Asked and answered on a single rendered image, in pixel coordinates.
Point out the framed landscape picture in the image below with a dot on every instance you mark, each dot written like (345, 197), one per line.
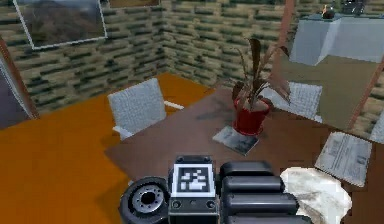
(60, 21)

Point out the white crumpled cloth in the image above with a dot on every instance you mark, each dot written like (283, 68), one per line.
(316, 196)

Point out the white woven chair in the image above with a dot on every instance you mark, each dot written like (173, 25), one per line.
(303, 98)
(138, 106)

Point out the dark round bowl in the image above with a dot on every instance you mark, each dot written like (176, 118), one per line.
(328, 14)

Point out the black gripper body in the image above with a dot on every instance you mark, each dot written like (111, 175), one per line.
(146, 200)

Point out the grey square mat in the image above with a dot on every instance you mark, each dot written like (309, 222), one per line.
(236, 140)

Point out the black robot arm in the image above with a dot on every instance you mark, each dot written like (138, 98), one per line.
(246, 193)

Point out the brown dining table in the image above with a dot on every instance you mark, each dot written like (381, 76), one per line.
(200, 133)

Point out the grey newspaper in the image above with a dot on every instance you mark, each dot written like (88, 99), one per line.
(343, 156)

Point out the pale blue counter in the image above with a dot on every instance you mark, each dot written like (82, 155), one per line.
(336, 38)

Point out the plant in red pot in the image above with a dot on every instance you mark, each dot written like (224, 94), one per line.
(251, 113)

